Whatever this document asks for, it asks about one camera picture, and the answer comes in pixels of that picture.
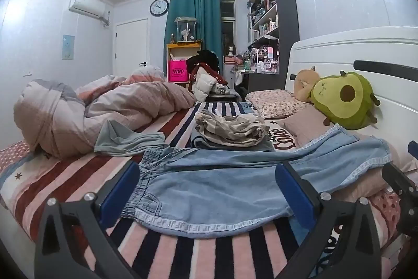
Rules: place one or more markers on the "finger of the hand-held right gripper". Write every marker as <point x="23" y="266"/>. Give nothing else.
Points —
<point x="413" y="151"/>
<point x="396" y="179"/>

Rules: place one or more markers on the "striped fleece blanket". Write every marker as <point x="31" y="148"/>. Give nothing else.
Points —
<point x="212" y="253"/>

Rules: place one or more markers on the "teal curtain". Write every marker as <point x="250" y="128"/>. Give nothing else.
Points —
<point x="202" y="20"/>

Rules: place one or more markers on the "pink checked quilt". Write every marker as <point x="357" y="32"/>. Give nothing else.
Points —
<point x="65" y="115"/>

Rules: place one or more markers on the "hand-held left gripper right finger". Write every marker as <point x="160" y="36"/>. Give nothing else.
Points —
<point x="294" y="194"/>

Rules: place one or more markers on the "floral pillow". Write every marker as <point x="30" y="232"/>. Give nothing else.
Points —
<point x="274" y="102"/>

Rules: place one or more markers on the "brown plush toy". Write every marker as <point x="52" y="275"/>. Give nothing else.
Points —
<point x="302" y="86"/>

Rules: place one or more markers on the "green avocado plush toy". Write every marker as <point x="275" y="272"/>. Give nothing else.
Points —
<point x="346" y="102"/>

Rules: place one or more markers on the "wig head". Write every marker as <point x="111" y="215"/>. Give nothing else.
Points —
<point x="231" y="49"/>

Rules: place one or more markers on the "black garment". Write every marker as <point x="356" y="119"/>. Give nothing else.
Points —
<point x="205" y="57"/>

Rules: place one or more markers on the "window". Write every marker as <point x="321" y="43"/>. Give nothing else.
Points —
<point x="228" y="24"/>

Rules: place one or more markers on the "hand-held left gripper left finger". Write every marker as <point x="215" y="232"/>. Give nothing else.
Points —
<point x="119" y="192"/>

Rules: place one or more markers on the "light blue wall poster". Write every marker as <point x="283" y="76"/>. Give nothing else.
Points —
<point x="68" y="47"/>

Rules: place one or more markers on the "glass display case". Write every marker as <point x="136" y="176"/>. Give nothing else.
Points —
<point x="186" y="30"/>

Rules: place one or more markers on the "pink checked pillow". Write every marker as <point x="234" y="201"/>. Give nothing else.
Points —
<point x="307" y="125"/>

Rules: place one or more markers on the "beige patterned folded garment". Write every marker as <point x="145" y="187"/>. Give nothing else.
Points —
<point x="228" y="130"/>

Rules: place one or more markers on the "round wall clock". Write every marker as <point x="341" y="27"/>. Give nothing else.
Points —
<point x="159" y="7"/>

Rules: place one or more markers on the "dark grey folded garment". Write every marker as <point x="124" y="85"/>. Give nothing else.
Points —
<point x="200" y="142"/>

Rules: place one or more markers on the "dark bookshelf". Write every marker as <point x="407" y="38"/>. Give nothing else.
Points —
<point x="287" y="20"/>

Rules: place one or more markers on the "light blue denim pants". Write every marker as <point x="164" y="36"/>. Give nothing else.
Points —
<point x="212" y="187"/>

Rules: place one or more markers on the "pink dotted bed sheet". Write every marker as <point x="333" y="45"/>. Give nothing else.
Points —
<point x="13" y="154"/>

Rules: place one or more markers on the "pink shopping bag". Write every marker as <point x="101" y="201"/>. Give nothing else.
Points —
<point x="178" y="71"/>

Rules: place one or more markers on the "white down jacket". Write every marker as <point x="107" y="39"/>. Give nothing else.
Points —
<point x="204" y="83"/>

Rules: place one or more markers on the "white air conditioner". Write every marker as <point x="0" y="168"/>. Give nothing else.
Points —
<point x="86" y="6"/>

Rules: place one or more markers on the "yellow shelf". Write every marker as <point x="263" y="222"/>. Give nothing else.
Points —
<point x="183" y="47"/>

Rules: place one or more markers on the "cluttered desk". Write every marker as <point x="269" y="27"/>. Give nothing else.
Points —
<point x="258" y="79"/>

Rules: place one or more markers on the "white bed headboard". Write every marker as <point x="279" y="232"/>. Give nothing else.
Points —
<point x="326" y="50"/>

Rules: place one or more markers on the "white door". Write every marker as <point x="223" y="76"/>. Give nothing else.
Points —
<point x="130" y="47"/>

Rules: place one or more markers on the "grey-green shirt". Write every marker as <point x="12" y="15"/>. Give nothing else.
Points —
<point x="120" y="138"/>

